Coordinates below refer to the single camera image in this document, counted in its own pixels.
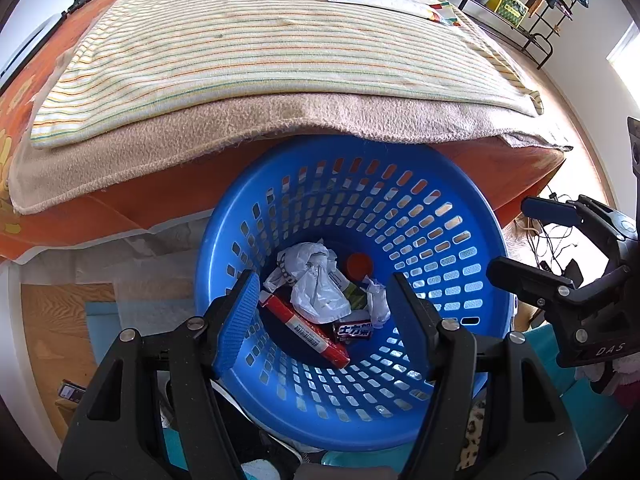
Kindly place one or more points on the orange plastic bottle cap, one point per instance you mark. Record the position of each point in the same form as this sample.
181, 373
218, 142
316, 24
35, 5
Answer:
359, 266

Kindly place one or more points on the teal mat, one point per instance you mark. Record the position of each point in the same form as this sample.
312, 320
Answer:
545, 355

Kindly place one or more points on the beige blanket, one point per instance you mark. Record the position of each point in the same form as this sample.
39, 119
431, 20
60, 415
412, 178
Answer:
250, 125

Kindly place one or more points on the colourful patterned white wrapper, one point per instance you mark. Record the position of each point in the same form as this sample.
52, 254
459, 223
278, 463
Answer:
380, 0

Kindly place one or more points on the striped yellow towel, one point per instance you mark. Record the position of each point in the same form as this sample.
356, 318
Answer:
250, 50

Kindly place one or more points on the window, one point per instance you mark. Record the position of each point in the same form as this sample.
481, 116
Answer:
627, 45

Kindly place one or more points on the leopard print cloth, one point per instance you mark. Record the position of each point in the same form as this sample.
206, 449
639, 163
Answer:
475, 435

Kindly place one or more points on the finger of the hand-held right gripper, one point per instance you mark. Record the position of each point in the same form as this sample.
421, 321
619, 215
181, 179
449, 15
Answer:
550, 210
520, 280

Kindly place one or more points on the orange tablecloth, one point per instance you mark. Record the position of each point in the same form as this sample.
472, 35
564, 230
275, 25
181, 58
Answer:
75, 220

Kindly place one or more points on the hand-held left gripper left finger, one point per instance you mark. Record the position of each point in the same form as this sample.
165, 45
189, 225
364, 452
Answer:
240, 320

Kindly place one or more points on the clear plastic sheet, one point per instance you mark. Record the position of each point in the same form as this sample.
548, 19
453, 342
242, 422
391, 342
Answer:
150, 280

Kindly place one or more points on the white plastic bag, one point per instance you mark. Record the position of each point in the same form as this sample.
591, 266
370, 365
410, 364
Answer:
315, 290
377, 305

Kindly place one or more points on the small dark device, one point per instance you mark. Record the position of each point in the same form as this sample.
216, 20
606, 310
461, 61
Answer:
72, 391

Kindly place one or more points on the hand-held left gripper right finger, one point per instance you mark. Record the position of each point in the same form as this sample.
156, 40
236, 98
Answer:
410, 320

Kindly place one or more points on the pink white fuzzy cloth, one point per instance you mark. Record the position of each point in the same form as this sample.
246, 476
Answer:
620, 372

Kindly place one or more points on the black metal clothes rack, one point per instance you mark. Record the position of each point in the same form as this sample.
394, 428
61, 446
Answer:
542, 50

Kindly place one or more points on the yellow plastic crate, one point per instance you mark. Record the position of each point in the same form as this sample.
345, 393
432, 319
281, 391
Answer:
510, 2

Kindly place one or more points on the brown chocolate bar wrapper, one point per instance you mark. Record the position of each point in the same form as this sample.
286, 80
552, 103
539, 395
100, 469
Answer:
355, 331

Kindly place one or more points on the blue plastic basket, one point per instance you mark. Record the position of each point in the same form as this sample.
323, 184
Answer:
440, 240

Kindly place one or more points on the red white wrapper stick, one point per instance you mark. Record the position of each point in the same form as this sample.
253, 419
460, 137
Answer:
305, 330

